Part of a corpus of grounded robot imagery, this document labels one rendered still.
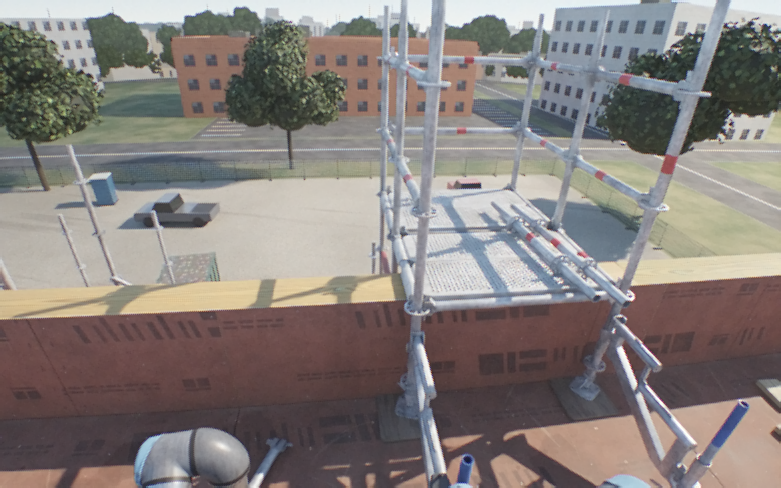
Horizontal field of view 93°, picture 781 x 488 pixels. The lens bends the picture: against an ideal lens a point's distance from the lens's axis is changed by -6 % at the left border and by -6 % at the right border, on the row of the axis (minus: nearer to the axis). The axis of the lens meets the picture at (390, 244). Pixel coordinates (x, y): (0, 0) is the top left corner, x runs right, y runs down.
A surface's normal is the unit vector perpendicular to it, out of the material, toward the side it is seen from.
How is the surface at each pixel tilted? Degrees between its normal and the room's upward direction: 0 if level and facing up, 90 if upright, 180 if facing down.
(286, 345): 90
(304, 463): 0
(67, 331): 90
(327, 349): 90
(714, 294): 90
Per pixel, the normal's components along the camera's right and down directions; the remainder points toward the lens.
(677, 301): 0.13, 0.48
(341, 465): 0.03, -0.88
